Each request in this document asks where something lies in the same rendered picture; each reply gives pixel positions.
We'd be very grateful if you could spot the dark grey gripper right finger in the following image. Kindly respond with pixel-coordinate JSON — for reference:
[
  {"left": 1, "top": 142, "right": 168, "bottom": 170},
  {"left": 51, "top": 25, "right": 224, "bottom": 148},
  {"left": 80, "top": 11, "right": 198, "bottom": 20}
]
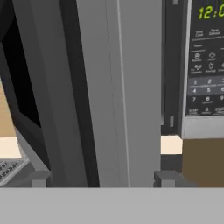
[{"left": 153, "top": 170, "right": 200, "bottom": 188}]

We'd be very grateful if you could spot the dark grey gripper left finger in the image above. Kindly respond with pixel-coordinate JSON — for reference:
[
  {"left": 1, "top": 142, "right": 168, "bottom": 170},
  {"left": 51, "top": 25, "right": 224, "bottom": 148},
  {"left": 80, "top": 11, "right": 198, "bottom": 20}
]
[{"left": 11, "top": 170, "right": 53, "bottom": 188}]

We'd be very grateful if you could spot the dark grey microwave door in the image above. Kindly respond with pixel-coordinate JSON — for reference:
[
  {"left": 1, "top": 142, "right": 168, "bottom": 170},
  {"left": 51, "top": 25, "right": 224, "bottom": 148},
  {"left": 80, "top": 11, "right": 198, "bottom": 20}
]
[{"left": 0, "top": 0, "right": 102, "bottom": 188}]

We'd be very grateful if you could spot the grey microwave oven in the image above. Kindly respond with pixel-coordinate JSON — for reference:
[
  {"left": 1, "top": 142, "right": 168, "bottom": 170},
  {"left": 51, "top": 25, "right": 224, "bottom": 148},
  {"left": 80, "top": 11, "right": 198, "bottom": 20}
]
[{"left": 161, "top": 0, "right": 224, "bottom": 140}]

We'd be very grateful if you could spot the grey vented panel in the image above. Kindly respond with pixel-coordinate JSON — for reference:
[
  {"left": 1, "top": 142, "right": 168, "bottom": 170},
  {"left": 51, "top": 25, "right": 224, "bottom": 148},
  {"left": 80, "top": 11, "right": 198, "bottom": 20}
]
[{"left": 0, "top": 157, "right": 30, "bottom": 186}]

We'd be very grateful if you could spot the brown wooden cabinet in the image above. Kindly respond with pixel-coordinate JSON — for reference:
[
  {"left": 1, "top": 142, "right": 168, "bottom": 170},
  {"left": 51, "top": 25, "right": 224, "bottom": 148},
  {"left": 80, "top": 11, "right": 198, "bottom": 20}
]
[{"left": 181, "top": 137, "right": 224, "bottom": 188}]

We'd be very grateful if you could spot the light grey microwave door handle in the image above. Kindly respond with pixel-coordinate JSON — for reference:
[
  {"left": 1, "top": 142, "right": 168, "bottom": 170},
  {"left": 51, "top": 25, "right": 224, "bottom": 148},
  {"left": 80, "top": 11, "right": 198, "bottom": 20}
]
[{"left": 74, "top": 0, "right": 163, "bottom": 188}]

